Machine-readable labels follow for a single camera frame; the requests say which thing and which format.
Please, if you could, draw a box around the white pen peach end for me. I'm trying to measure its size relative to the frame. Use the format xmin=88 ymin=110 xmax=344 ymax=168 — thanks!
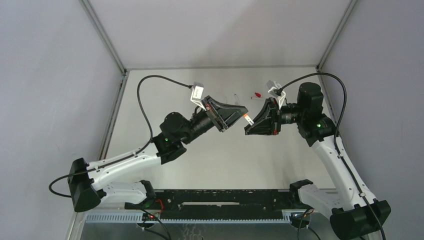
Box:
xmin=245 ymin=116 xmax=254 ymax=126

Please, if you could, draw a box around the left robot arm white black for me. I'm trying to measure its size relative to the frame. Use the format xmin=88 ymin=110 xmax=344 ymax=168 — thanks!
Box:
xmin=67 ymin=96 xmax=248 ymax=213

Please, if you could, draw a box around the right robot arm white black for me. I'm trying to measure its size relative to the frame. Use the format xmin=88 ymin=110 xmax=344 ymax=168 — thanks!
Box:
xmin=244 ymin=81 xmax=391 ymax=240

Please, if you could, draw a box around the small circuit board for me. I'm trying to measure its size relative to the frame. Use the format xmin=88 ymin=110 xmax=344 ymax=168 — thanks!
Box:
xmin=142 ymin=213 xmax=160 ymax=222

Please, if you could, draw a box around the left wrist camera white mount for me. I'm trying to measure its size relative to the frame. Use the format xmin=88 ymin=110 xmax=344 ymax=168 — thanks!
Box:
xmin=190 ymin=82 xmax=206 ymax=110

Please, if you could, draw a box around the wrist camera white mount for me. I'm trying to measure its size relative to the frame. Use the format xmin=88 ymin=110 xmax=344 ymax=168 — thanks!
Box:
xmin=190 ymin=82 xmax=206 ymax=110
xmin=266 ymin=80 xmax=286 ymax=109

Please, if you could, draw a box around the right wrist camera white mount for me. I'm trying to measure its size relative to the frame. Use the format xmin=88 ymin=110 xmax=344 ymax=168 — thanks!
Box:
xmin=266 ymin=80 xmax=286 ymax=109

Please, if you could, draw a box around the right black camera cable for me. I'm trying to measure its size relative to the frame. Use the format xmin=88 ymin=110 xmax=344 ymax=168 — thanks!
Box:
xmin=279 ymin=72 xmax=388 ymax=240

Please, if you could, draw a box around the black camera cable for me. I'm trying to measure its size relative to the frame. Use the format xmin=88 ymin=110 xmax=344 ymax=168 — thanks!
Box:
xmin=279 ymin=72 xmax=388 ymax=240
xmin=48 ymin=75 xmax=194 ymax=199

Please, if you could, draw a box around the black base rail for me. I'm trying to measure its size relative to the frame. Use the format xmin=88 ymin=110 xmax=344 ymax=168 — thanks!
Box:
xmin=124 ymin=188 xmax=312 ymax=221

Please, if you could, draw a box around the aluminium frame profile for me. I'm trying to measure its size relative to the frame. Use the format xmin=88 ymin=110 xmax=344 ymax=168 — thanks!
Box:
xmin=96 ymin=71 xmax=129 ymax=161

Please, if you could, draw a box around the left black camera cable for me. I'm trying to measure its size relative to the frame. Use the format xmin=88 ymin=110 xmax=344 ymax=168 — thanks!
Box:
xmin=48 ymin=75 xmax=194 ymax=199

